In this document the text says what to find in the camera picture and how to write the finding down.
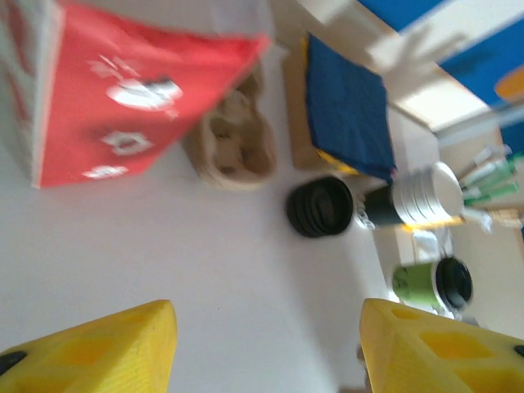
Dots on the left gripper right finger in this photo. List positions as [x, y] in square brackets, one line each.
[430, 360]

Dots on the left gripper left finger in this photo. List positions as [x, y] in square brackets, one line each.
[102, 352]

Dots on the green paper cup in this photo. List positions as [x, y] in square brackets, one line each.
[413, 282]

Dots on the red paper bag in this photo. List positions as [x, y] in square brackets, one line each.
[123, 102]

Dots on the wooden stirrer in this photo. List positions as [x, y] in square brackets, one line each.
[505, 215]

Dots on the paper cup stack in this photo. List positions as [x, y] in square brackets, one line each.
[417, 196]

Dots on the black cup lid stack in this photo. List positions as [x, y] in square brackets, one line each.
[319, 206]

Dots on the white sugar stick packet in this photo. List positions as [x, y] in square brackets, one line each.
[485, 156]

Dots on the cardboard cup carrier stack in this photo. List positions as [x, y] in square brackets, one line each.
[233, 185]

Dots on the blue paper napkin stack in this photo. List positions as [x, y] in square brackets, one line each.
[348, 110]

